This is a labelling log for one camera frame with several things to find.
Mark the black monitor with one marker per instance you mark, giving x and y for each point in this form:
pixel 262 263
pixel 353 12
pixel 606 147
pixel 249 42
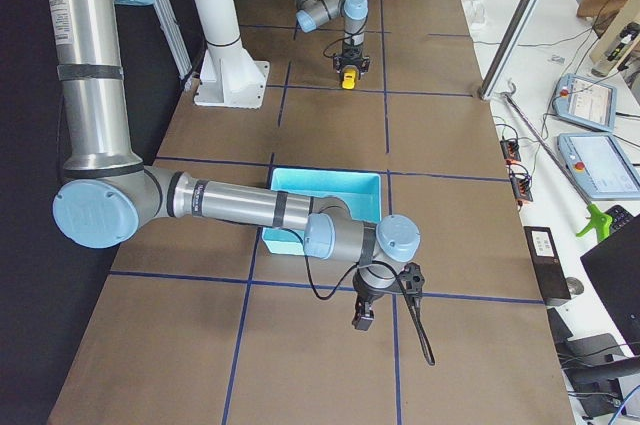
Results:
pixel 612 267

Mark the white pedestal column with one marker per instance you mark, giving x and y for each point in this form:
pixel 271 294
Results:
pixel 229 76

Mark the lower teach pendant tablet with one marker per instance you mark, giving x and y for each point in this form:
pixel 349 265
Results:
pixel 599 166

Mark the green handled reacher grabber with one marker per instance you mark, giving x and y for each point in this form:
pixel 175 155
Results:
pixel 598 220

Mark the turquoise plastic storage bin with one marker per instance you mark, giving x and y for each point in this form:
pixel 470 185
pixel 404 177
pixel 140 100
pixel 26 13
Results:
pixel 345 192

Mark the upper teach pendant tablet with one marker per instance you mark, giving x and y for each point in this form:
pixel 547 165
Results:
pixel 585 102

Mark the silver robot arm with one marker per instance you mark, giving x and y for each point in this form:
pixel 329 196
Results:
pixel 122 66
pixel 312 14

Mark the teach pendant tablet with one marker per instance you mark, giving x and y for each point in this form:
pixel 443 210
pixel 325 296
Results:
pixel 599 166
pixel 585 102

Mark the lower orange circuit board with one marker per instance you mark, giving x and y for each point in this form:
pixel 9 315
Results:
pixel 521 187

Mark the orange circuit board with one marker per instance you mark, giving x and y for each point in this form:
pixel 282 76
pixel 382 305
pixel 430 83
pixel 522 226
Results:
pixel 521 187
pixel 510 151

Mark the black monitor stand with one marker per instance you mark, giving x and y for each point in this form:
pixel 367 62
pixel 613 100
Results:
pixel 599 372

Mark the black rectangular box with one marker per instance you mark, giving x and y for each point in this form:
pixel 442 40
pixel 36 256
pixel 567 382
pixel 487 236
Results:
pixel 546 263

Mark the aluminium frame post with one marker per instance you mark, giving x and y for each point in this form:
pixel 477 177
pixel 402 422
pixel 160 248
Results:
pixel 519 20

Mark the yellow beetle toy car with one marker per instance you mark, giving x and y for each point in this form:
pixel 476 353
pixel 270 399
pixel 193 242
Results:
pixel 349 78

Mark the upper orange circuit board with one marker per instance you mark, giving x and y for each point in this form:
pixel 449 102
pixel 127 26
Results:
pixel 510 151

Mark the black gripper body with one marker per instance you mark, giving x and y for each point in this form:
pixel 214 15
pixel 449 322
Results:
pixel 369 292
pixel 353 52

